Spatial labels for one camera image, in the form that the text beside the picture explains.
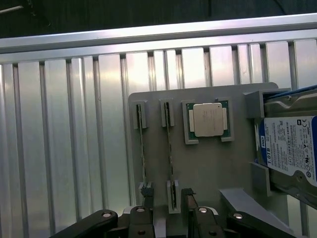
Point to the hard disk with blue label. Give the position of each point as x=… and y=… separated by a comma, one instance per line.
x=284, y=143

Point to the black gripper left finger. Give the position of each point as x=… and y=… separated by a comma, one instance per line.
x=142, y=223

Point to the green RAM stick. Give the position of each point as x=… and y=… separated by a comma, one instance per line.
x=142, y=148
x=171, y=148

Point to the aluminium table frame rail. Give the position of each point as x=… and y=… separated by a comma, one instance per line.
x=148, y=32

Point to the grey parts rack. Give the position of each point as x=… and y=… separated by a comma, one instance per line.
x=210, y=168

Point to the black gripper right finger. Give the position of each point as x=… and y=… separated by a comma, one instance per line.
x=189, y=218

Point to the silver CPU chip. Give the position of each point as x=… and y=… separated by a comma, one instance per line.
x=207, y=119

